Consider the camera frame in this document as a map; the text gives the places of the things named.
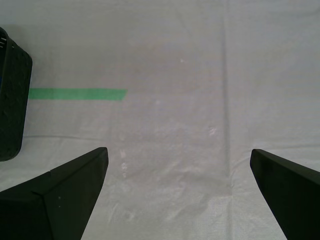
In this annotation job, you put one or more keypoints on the black perforated plastic basket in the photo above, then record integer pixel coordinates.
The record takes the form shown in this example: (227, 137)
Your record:
(12, 100)

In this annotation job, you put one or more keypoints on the white table cover sheet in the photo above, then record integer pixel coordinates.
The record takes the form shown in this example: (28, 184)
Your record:
(175, 100)

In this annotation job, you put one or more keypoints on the long green tape strip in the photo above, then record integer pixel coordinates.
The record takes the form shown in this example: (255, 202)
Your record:
(75, 94)

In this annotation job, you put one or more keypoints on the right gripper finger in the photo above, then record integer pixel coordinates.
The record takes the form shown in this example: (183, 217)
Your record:
(50, 205)
(292, 195)

